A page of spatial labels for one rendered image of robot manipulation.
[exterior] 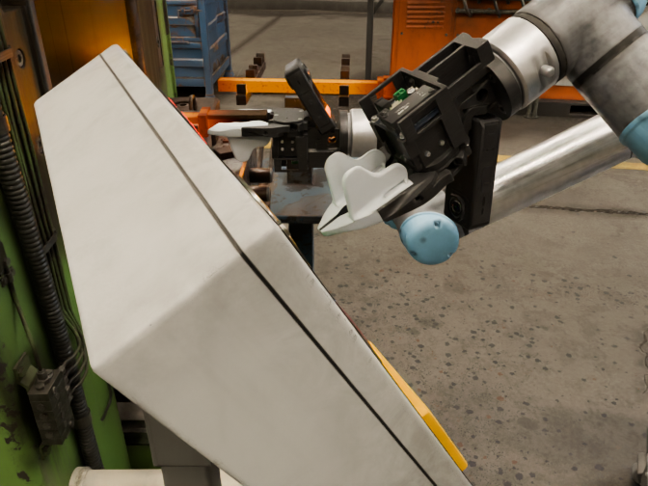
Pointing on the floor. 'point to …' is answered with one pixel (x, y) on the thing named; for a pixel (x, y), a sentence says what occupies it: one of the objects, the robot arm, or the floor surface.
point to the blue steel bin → (200, 42)
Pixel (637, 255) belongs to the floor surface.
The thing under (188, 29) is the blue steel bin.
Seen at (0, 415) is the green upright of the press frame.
